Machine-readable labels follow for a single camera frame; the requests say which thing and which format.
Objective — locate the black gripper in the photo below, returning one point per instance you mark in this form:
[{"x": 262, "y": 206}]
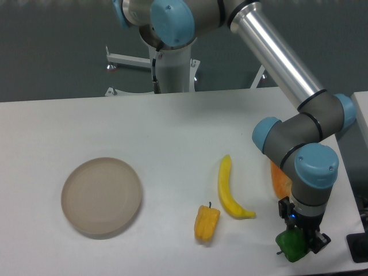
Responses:
[{"x": 306, "y": 217}]

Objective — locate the green bell pepper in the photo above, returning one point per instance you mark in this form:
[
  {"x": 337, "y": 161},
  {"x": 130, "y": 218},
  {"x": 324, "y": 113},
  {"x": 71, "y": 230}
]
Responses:
[{"x": 292, "y": 244}]

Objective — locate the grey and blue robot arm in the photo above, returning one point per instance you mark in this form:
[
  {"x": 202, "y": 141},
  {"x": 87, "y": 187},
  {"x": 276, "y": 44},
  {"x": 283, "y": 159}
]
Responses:
[{"x": 293, "y": 145}]

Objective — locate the yellow long chili pepper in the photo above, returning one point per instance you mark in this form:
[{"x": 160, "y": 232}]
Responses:
[{"x": 234, "y": 209}]

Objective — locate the yellow bell pepper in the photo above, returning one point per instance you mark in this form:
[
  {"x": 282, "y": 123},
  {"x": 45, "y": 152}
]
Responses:
[{"x": 206, "y": 222}]

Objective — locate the beige round plate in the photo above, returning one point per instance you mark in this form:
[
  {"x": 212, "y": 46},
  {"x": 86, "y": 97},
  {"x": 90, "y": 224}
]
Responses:
[{"x": 101, "y": 197}]

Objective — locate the black device at table edge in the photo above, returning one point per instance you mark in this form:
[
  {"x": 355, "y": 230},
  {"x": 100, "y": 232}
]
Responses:
[{"x": 357, "y": 243}]

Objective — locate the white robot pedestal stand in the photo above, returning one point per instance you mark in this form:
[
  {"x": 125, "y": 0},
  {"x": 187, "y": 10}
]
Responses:
[{"x": 214, "y": 61}]

